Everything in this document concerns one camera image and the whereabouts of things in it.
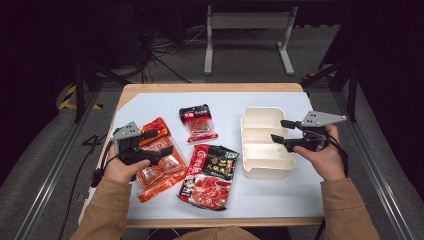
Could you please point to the small red black packet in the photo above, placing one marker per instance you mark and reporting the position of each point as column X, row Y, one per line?
column 199, row 125

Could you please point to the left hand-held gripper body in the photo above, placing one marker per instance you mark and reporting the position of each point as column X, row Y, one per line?
column 128, row 146

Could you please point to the person's left hand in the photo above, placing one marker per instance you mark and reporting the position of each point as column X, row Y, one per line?
column 121, row 170

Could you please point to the white divided plastic container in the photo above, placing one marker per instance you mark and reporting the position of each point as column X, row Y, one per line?
column 263, row 156

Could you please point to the yellow black hazard tape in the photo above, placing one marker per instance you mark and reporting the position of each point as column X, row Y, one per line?
column 66, row 101

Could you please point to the large red black packet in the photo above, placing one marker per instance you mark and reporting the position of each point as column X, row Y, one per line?
column 210, row 180

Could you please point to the person's right hand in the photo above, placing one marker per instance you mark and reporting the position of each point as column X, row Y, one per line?
column 325, row 163

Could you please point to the person's lap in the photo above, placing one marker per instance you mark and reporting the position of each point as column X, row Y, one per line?
column 216, row 234

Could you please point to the wooden table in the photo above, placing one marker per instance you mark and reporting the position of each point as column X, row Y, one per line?
column 206, row 87

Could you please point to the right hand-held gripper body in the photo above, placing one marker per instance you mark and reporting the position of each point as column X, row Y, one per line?
column 313, row 131

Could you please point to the white table mat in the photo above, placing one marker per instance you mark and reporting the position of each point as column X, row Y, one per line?
column 266, row 196

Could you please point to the orange clear-window sauce packet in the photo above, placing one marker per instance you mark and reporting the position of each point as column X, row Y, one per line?
column 163, row 170

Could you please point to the grey metal stand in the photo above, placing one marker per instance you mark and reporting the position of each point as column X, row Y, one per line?
column 250, row 20

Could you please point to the black stand legs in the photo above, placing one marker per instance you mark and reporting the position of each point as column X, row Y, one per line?
column 79, row 90
column 351, row 90

